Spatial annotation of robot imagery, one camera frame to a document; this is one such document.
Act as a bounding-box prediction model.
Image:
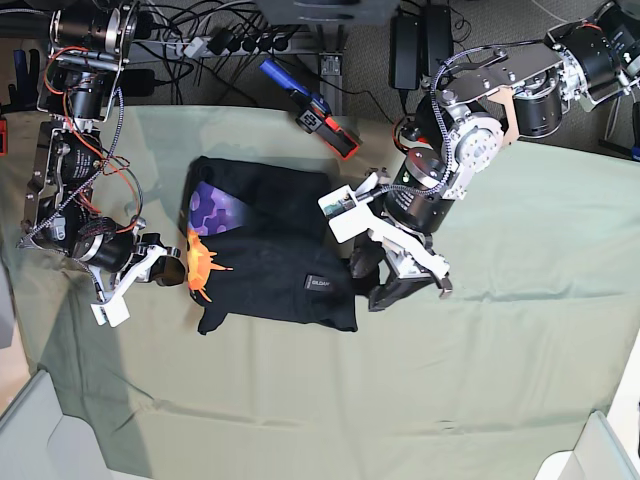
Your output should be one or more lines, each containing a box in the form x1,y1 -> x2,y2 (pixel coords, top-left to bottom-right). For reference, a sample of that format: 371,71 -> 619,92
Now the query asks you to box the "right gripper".
74,217 -> 186,300

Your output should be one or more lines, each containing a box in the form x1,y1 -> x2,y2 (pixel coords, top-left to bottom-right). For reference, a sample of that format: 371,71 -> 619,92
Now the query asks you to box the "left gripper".
349,149 -> 453,312

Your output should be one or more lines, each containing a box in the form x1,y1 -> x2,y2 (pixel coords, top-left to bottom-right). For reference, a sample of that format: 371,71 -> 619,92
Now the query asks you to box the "dark navy T-shirt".
183,157 -> 358,335

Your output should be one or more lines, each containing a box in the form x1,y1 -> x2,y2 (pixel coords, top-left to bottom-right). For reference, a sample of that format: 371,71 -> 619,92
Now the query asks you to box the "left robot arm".
349,1 -> 639,312

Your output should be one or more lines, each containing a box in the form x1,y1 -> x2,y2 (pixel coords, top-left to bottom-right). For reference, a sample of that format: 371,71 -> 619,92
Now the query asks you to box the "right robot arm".
17,1 -> 186,301

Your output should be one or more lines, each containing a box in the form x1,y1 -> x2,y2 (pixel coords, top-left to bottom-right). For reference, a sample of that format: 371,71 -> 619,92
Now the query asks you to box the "blue orange bar clamp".
260,59 -> 360,160

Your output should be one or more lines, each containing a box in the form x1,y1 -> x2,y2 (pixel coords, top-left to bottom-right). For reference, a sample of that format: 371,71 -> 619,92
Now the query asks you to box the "light green table cloth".
1,112 -> 639,479

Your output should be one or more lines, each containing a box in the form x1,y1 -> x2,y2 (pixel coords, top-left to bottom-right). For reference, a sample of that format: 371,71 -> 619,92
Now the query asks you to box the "black power adapter left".
120,69 -> 156,97

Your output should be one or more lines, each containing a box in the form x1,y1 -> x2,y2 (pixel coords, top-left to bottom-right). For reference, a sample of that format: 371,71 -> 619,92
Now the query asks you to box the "white bin left corner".
1,370 -> 113,480

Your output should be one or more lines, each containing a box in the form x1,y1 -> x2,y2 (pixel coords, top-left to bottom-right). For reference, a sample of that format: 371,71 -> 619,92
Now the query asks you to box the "white bin corner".
534,411 -> 639,480
1,370 -> 113,480

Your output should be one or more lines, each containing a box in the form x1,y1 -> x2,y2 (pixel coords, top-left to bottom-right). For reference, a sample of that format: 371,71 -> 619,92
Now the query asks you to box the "blue clamp at left edge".
1,49 -> 40,114

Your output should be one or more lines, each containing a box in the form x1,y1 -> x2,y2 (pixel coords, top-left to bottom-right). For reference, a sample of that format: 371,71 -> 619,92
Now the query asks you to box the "blue clamp at edge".
1,49 -> 40,114
598,102 -> 639,162

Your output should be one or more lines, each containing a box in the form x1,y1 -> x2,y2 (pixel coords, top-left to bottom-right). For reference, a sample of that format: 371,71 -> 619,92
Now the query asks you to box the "black power brick pair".
389,3 -> 454,91

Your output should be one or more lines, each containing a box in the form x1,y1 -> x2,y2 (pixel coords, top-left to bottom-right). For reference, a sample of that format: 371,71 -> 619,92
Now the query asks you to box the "blue clamp at right edge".
598,102 -> 639,162

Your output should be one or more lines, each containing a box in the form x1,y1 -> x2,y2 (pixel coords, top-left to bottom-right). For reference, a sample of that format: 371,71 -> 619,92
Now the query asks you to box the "white bin right corner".
534,411 -> 639,480

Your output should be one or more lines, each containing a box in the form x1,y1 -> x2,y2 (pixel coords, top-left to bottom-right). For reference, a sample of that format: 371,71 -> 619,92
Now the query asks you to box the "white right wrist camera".
89,244 -> 166,329

